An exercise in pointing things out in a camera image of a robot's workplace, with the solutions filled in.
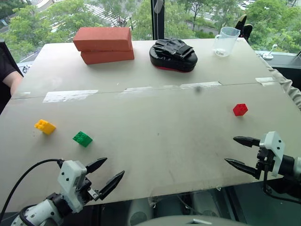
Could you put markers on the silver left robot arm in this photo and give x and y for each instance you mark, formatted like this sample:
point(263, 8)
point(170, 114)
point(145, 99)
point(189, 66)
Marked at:
point(42, 210)

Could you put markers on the short white tape strip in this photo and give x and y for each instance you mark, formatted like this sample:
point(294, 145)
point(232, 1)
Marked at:
point(266, 81)

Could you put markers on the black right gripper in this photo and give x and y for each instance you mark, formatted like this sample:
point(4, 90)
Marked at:
point(265, 160)

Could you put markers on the thin white tape strip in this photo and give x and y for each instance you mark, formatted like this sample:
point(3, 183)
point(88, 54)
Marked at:
point(138, 89)

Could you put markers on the person's black shirt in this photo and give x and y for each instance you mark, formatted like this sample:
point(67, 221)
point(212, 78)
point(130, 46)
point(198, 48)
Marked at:
point(4, 66)

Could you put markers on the black yellow-tipped padded object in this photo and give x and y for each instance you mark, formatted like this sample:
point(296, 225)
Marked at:
point(241, 23)

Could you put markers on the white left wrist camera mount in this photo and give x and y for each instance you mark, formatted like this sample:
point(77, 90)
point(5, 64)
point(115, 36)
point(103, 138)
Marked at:
point(70, 179)

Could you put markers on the long white tape strip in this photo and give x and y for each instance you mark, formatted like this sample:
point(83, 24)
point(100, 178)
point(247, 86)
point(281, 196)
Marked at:
point(201, 84)

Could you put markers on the red toy brick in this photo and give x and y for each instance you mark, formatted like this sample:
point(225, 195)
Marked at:
point(240, 110)

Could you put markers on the black boxing focus pad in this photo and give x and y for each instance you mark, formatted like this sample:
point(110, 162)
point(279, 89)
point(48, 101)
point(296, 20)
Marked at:
point(172, 55)

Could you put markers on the red clay brick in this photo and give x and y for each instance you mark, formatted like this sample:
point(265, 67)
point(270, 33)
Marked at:
point(107, 56)
point(102, 38)

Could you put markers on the yellow toy brick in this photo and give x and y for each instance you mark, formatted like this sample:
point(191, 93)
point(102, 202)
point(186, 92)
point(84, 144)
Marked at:
point(45, 126)

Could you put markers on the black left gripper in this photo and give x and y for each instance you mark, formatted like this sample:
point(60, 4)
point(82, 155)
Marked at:
point(85, 187)

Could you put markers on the clear plastic measuring cup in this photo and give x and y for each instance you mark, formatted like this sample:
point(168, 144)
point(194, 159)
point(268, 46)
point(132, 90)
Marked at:
point(223, 42)

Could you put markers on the bare person forearm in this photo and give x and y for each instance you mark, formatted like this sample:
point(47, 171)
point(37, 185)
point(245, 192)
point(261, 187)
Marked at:
point(13, 81)

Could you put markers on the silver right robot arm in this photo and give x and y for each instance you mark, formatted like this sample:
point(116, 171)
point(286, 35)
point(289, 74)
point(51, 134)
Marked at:
point(291, 164)

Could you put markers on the white cloth table edging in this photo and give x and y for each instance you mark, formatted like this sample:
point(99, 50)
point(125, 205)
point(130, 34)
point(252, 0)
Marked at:
point(285, 84)

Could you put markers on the dark window frame post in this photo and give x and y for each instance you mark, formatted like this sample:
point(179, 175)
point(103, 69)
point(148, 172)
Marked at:
point(154, 20)

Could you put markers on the green toy brick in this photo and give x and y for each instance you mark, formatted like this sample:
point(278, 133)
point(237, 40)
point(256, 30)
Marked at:
point(82, 139)

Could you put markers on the wide white tape strip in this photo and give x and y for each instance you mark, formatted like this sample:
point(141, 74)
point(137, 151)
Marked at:
point(69, 96)

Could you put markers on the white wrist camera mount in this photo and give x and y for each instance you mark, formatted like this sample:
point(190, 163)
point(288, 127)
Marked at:
point(275, 150)
point(70, 179)

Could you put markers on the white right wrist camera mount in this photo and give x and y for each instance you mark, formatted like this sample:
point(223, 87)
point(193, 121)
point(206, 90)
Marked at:
point(275, 150)

